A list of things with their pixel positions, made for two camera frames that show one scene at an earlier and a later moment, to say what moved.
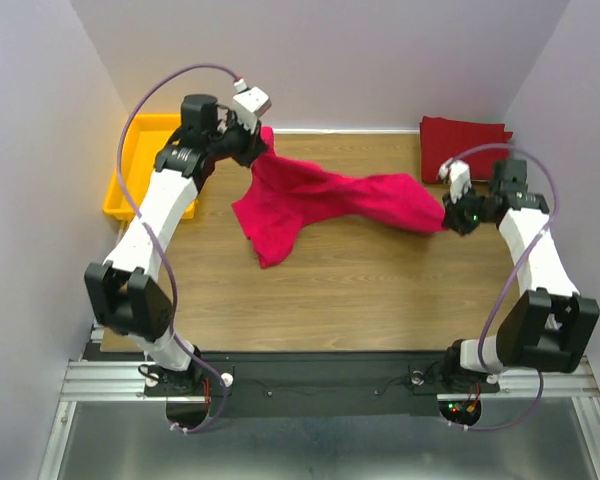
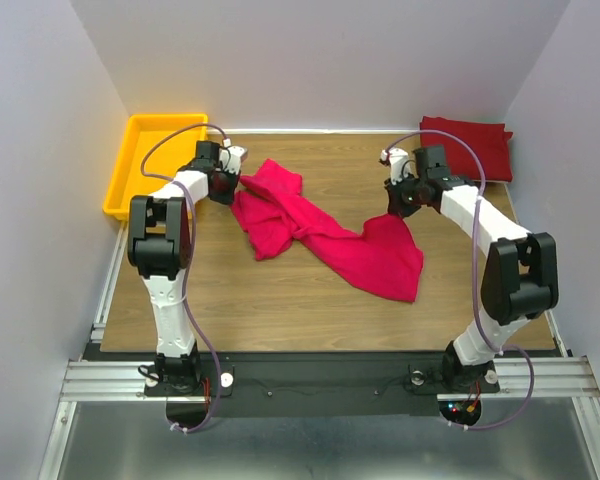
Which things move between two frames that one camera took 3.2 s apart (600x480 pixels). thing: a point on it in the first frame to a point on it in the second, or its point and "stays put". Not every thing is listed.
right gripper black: (451, 218) to (395, 206)
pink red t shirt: (285, 192) to (273, 211)
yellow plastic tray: (143, 139) stays put
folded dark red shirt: (443, 139) stays put
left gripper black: (253, 145) to (228, 197)
